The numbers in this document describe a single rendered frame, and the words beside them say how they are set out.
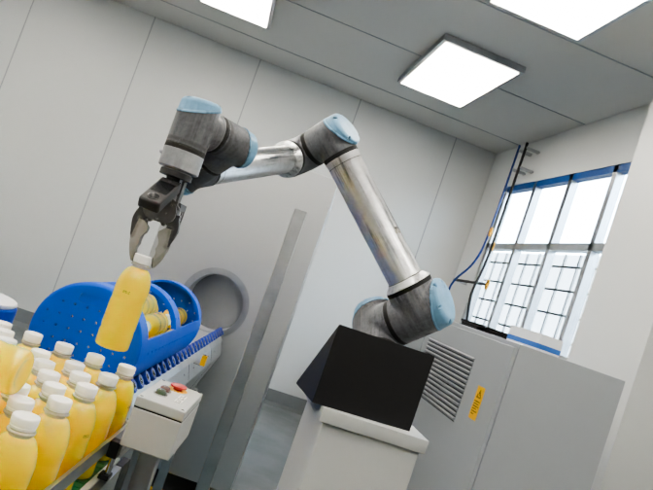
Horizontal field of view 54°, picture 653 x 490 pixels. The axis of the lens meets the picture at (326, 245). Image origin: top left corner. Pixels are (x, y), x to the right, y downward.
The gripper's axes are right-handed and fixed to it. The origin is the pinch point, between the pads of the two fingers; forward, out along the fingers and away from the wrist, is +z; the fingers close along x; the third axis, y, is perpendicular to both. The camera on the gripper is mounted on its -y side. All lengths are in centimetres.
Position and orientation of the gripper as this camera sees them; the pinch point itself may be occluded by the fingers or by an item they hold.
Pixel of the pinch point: (143, 258)
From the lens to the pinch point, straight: 143.5
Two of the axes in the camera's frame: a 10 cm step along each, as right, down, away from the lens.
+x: -9.5, -3.3, -0.1
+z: -3.3, 9.4, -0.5
